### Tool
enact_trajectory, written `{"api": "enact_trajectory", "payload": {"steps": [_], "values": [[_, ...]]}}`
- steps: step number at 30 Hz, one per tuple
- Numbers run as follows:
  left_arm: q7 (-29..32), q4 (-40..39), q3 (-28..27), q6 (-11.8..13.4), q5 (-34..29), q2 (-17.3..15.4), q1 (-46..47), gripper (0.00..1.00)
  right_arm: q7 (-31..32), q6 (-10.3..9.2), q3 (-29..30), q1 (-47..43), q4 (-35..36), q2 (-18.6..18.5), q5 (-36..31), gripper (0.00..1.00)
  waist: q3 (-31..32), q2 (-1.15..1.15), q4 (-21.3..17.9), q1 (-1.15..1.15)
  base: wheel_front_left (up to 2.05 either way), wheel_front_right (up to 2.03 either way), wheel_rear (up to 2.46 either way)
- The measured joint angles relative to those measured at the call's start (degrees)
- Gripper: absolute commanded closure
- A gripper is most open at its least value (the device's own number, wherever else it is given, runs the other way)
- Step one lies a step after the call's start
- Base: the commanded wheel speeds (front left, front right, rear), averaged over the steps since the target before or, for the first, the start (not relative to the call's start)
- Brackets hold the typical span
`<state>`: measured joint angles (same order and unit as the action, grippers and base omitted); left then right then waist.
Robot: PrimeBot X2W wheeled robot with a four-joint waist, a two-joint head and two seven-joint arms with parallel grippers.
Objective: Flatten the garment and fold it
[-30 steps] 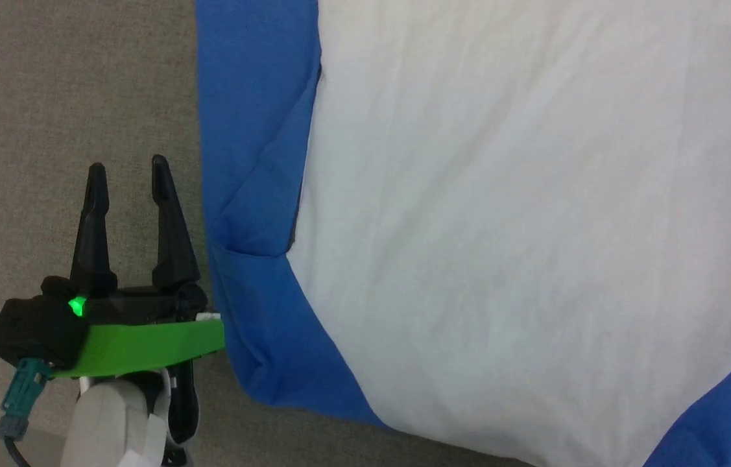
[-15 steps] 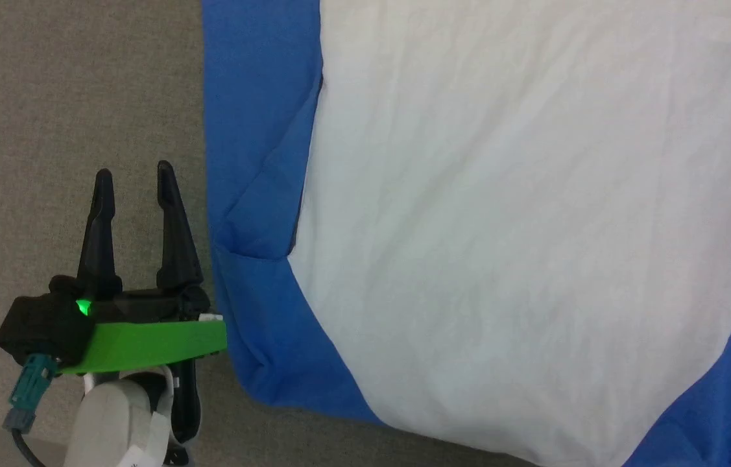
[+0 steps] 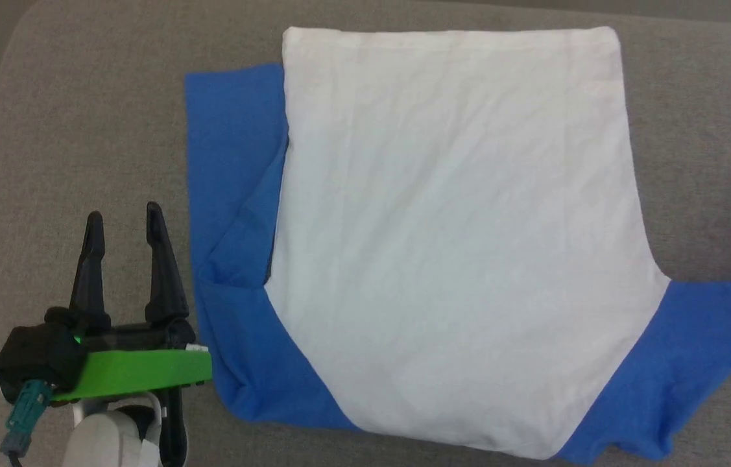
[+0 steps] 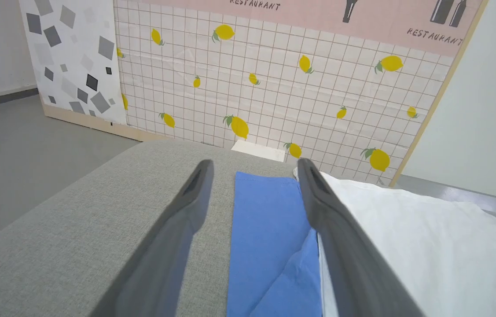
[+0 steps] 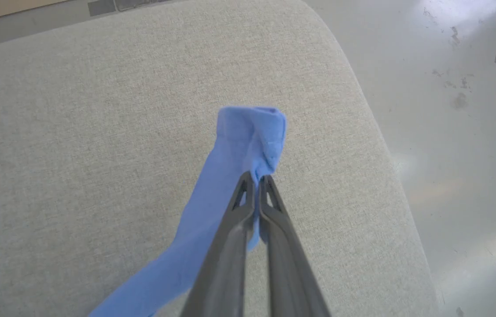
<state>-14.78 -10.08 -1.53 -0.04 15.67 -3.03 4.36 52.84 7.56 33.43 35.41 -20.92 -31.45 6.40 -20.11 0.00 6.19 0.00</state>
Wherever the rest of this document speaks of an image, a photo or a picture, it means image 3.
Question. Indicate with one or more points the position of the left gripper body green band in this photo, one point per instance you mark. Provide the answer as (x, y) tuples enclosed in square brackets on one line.
[(138, 373)]

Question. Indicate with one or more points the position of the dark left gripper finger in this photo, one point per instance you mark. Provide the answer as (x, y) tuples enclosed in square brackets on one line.
[(164, 272), (89, 279)]

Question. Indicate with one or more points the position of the blue and white garment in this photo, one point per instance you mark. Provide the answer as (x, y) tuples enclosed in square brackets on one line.
[(456, 246)]

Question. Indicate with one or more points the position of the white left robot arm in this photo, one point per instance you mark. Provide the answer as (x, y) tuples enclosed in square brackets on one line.
[(112, 438)]

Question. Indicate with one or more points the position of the grey fabric sofa seat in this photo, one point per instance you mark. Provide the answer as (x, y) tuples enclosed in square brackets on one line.
[(80, 130)]

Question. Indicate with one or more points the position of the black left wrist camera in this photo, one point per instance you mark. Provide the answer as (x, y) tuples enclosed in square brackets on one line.
[(37, 353)]

